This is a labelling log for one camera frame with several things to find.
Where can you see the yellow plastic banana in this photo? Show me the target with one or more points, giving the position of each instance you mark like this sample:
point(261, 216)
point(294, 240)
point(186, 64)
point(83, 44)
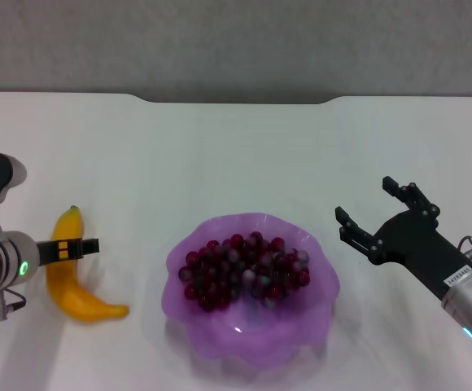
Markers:
point(73, 293)

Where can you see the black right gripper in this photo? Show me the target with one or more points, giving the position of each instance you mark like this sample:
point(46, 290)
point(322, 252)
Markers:
point(411, 244)

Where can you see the purple translucent scalloped bowl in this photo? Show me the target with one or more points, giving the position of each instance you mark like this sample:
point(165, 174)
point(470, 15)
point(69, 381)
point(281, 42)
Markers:
point(260, 342)

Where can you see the red purple grape bunch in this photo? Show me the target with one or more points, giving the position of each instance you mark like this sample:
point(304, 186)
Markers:
point(219, 277)

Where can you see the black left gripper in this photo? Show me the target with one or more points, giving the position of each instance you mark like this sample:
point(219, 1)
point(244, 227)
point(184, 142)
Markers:
point(51, 251)

